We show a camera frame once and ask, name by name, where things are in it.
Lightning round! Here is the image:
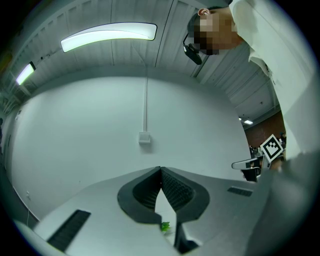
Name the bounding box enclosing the white wall conduit box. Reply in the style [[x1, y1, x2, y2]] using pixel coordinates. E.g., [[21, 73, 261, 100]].
[[138, 76, 152, 145]]

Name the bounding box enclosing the white floor cable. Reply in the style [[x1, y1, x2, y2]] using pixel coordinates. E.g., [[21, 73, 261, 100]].
[[25, 199, 33, 226]]

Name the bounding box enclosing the person's right forearm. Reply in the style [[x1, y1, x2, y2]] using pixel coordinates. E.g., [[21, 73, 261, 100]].
[[270, 156, 287, 172]]

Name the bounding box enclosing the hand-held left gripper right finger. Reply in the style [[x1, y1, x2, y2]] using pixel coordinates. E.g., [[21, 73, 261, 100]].
[[161, 166, 266, 254]]

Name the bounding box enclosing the person's white shirt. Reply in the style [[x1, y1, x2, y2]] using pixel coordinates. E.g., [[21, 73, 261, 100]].
[[228, 0, 318, 161]]

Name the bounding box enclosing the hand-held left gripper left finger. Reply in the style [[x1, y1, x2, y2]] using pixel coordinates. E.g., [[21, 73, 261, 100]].
[[33, 166, 180, 256]]

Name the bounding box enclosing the black head-worn camera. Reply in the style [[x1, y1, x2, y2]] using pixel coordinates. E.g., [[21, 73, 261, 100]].
[[182, 34, 203, 66]]

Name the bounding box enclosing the long ceiling light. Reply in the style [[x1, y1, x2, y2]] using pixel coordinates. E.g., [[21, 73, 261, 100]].
[[15, 61, 36, 86], [60, 22, 158, 54]]

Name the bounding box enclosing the person's head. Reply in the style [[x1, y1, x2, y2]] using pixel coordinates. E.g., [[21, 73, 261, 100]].
[[186, 6, 245, 56]]

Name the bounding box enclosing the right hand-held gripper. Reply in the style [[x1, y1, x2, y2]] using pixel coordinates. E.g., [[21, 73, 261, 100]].
[[231, 134, 285, 171]]

